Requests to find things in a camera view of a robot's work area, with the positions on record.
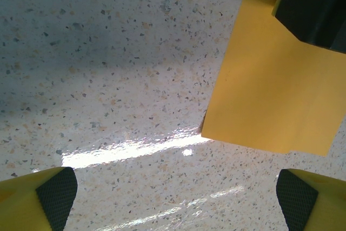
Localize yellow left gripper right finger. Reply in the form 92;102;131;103
275;168;346;231

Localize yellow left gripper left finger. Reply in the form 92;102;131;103
0;167;78;231

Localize orange cloth piece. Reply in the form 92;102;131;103
201;0;346;157

